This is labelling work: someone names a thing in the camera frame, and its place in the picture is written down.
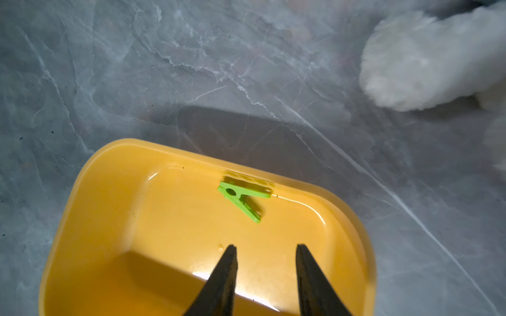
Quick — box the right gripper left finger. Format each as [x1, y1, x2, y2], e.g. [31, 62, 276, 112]
[184, 244, 238, 316]

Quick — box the yellow plastic storage box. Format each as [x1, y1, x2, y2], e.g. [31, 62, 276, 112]
[38, 139, 376, 315]

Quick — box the white teddy bear blue shirt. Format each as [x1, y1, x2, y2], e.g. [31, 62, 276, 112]
[359, 1, 505, 172]

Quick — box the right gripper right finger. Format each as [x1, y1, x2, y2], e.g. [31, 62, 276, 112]
[296, 244, 352, 316]

